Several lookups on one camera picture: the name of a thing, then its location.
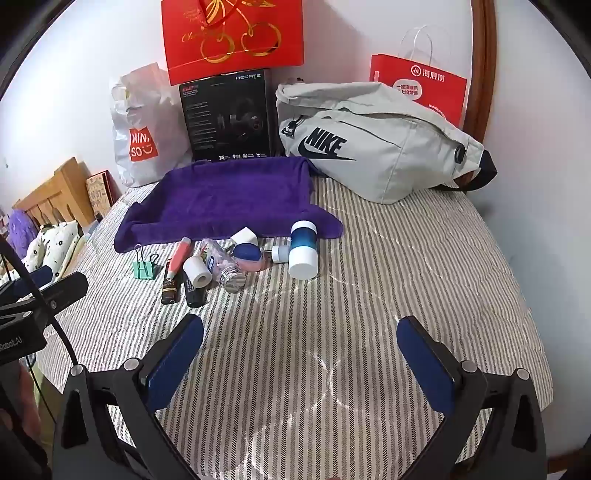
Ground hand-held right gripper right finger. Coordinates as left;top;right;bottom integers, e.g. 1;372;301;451
396;316;548;480

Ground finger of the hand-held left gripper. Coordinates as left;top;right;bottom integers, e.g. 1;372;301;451
0;271;90;325
0;265;55;302

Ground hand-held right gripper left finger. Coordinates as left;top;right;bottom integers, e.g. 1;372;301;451
53;314;206;480

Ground black tube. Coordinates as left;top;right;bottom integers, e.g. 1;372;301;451
182;271;207;308

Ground brown tube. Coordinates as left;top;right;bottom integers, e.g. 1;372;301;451
161;272;182;305

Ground green binder clip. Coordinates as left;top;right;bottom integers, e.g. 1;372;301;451
132;244;160;280

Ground pink pen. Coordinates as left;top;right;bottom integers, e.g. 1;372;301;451
165;237;192;282

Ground blue and pink case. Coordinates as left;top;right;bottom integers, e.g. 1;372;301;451
233;243;269;273

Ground blue and white jar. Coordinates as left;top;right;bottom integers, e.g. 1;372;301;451
288;220;319;280

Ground person's left hand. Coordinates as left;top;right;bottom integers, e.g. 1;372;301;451
0;359;40;430

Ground floral pillow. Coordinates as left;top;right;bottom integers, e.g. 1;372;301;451
23;220;86;278

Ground purple fluffy toy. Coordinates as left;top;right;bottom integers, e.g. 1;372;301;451
7;209;38;241

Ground wooden headboard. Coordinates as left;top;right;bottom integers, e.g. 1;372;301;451
11;157;95;227

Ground brown patterned box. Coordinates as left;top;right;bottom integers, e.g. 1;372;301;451
85;170;116;215

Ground white tape roll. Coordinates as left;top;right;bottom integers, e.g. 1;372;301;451
183;254;213;291

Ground clear bottle pink pills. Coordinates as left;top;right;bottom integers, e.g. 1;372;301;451
201;237;247;294

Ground white charger plug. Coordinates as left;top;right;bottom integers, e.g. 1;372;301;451
230;226;260;247

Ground purple towel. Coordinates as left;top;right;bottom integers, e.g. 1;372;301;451
114;156;343;254

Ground white plastic shopping bag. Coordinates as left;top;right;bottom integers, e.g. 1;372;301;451
108;62;195;188

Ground grey sling bag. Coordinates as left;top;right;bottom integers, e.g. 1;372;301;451
276;82;499;204

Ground black product box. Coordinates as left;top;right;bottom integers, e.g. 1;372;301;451
178;68;278;162

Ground red gift bag gold print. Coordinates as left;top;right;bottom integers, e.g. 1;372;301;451
161;0;305;86

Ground red paper bag white handles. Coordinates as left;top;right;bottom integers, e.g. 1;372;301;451
369;25;468;130

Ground brown wooden frame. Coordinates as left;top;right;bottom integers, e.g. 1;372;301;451
462;0;498;139

